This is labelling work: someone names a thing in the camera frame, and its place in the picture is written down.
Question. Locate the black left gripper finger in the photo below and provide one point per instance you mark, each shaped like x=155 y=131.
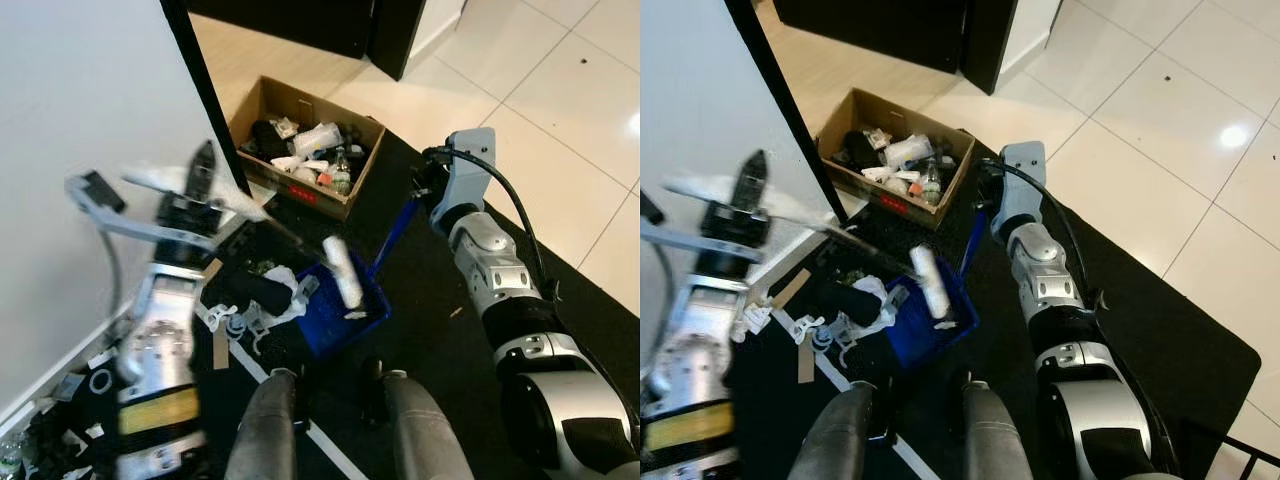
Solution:
x=760 y=185
x=210 y=178
x=747 y=182
x=197 y=175

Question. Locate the grey robot leg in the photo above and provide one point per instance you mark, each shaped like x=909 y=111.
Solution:
x=425 y=435
x=262 y=430
x=995 y=440
x=840 y=440

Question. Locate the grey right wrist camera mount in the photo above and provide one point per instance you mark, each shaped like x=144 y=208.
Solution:
x=472 y=165
x=1025 y=180

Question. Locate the crumpled white wrapper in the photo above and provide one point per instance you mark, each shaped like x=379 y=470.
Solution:
x=285 y=290
x=880 y=300

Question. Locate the grey right robot leg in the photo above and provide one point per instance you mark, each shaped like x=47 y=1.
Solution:
x=995 y=440
x=425 y=435

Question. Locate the black rubbish piece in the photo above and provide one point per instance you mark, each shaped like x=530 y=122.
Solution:
x=265 y=135
x=858 y=148

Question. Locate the black cabinet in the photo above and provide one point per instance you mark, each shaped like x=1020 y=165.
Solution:
x=870 y=30
x=300 y=25

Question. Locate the clear plastic bottle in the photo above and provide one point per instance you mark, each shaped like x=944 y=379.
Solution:
x=930 y=183
x=340 y=172

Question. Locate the brown cardboard strip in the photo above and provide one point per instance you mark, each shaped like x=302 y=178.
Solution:
x=806 y=362
x=220 y=348

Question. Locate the white floor tape strip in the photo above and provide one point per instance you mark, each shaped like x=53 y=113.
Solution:
x=330 y=450
x=915 y=460

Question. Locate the black floor mat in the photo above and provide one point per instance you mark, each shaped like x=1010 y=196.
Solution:
x=440 y=340
x=1150 y=330

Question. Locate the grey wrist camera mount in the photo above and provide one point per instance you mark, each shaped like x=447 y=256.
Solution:
x=690 y=238
x=472 y=165
x=140 y=225
x=1025 y=180

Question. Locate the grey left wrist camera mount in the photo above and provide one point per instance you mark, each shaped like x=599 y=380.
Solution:
x=690 y=238
x=140 y=225

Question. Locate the crumpled white plastic bag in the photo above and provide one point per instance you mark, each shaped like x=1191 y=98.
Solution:
x=905 y=150
x=315 y=138

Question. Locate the grey left robot leg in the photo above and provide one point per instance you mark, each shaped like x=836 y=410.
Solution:
x=840 y=440
x=262 y=430

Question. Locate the black wall edge trim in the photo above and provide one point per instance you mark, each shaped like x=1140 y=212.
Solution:
x=770 y=70
x=195 y=60

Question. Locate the brown cardboard rubbish box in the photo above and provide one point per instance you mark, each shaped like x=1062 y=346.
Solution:
x=270 y=95
x=865 y=105

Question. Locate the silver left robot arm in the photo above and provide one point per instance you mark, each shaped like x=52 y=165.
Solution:
x=695 y=370
x=160 y=350

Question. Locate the white paper roll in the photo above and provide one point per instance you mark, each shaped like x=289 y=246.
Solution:
x=343 y=270
x=932 y=280

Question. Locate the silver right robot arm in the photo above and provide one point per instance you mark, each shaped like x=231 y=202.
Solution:
x=490 y=260
x=1045 y=270

